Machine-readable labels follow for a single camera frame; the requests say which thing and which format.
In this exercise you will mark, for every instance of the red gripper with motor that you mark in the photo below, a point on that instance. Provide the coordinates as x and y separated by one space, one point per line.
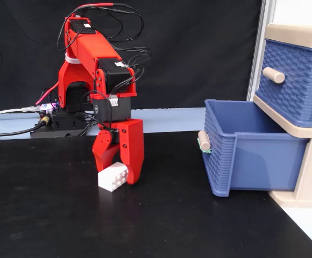
129 131

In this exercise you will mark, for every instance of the white toy building block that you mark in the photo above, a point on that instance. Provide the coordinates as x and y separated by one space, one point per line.
109 178

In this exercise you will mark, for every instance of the blue woven drawer banded knob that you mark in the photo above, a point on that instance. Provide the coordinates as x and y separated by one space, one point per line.
263 164

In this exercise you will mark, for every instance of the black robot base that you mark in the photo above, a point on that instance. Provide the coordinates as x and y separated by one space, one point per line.
64 123

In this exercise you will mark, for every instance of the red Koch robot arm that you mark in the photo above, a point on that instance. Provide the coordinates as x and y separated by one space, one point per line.
91 47

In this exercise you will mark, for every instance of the blue woven drawer plain knob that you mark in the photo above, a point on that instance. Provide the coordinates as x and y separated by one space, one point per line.
298 88

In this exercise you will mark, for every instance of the black table mat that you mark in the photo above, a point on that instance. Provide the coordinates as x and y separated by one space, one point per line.
118 220

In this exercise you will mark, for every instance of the small controller circuit board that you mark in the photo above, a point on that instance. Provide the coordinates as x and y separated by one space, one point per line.
48 107

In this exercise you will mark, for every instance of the green rubber band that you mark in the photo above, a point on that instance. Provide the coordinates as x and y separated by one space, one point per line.
206 151

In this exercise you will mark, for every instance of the white zip tie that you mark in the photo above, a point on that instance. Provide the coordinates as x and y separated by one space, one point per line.
72 60

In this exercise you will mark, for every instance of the black backdrop cloth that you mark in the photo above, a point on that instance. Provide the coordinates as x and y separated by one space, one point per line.
185 53

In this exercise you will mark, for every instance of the white aluminium post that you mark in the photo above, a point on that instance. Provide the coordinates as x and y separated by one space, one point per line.
258 53

